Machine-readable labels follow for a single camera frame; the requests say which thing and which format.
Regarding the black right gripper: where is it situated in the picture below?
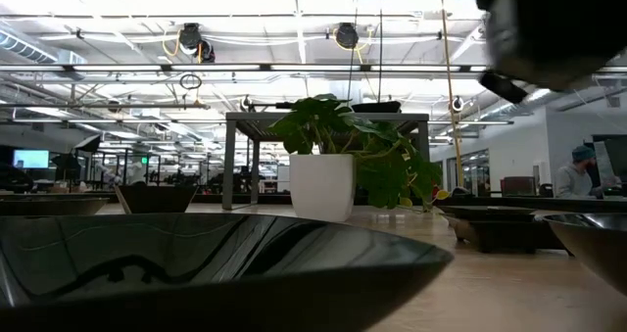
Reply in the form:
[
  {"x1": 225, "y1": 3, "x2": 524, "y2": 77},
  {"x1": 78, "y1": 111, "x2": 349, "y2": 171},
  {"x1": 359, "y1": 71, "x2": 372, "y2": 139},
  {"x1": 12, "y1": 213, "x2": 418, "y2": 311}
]
[{"x1": 477, "y1": 0, "x2": 627, "y2": 105}]

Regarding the black wavy square plate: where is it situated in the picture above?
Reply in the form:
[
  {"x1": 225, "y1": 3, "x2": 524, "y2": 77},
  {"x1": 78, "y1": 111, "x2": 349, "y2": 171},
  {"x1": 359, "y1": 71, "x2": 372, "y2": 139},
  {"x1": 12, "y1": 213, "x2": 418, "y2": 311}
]
[
  {"x1": 350, "y1": 101, "x2": 403, "y2": 115},
  {"x1": 116, "y1": 183, "x2": 200, "y2": 214}
]

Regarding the small black square plate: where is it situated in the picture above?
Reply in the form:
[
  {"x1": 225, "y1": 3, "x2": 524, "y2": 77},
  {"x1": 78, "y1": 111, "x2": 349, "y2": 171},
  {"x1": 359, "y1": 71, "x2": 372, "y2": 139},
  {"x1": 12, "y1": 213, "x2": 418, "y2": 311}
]
[{"x1": 435, "y1": 204, "x2": 568, "y2": 255}]

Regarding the black wavy round plate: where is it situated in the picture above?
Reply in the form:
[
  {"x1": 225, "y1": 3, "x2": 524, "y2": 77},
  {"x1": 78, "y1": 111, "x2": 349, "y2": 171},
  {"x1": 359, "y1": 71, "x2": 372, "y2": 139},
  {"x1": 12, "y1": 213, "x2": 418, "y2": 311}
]
[
  {"x1": 540, "y1": 212, "x2": 627, "y2": 297},
  {"x1": 0, "y1": 197, "x2": 111, "y2": 217},
  {"x1": 0, "y1": 212, "x2": 455, "y2": 332}
]

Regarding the green plant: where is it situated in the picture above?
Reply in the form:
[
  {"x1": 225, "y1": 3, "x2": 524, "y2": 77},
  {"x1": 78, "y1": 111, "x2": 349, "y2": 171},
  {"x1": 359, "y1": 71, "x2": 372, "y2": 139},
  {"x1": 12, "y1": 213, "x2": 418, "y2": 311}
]
[{"x1": 267, "y1": 93, "x2": 452, "y2": 224}]

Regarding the person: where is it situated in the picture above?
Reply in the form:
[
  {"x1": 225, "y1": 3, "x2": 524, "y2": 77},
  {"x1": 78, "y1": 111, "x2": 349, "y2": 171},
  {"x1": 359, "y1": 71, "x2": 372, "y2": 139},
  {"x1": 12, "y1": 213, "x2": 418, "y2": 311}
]
[{"x1": 555, "y1": 144, "x2": 604, "y2": 200}]

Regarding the long ceiling light strip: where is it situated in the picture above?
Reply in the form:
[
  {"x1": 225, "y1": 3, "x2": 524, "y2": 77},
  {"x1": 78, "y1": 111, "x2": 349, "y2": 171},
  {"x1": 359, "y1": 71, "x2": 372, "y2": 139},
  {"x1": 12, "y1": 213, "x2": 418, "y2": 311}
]
[{"x1": 0, "y1": 63, "x2": 491, "y2": 73}]

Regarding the black studio lamp shade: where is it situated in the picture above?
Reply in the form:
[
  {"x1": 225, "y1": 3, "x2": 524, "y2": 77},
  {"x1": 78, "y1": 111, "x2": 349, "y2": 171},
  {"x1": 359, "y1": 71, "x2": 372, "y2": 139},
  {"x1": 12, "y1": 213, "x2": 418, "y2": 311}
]
[{"x1": 72, "y1": 134, "x2": 102, "y2": 154}]

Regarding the lit blue computer monitor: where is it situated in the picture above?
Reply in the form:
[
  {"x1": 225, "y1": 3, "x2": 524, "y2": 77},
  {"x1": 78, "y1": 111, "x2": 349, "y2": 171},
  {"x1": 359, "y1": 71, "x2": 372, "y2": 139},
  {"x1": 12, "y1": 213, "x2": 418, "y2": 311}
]
[{"x1": 12, "y1": 149, "x2": 51, "y2": 170}]

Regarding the yellow hanging power cable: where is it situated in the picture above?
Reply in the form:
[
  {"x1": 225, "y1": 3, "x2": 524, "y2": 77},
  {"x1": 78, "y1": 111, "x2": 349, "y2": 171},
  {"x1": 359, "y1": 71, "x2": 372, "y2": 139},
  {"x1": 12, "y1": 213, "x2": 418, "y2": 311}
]
[{"x1": 437, "y1": 0, "x2": 465, "y2": 189}]

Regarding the black hanging cable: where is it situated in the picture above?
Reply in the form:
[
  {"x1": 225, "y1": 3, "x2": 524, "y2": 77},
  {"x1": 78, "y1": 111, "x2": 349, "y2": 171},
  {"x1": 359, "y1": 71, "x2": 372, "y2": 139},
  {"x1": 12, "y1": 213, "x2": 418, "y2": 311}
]
[{"x1": 376, "y1": 0, "x2": 384, "y2": 104}]

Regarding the black ceiling cord reel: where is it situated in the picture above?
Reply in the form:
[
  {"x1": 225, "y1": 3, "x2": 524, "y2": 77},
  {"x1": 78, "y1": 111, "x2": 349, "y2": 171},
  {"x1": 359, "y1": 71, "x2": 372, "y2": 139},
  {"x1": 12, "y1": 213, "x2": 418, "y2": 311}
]
[
  {"x1": 176, "y1": 22, "x2": 217, "y2": 64},
  {"x1": 334, "y1": 22, "x2": 361, "y2": 51}
]

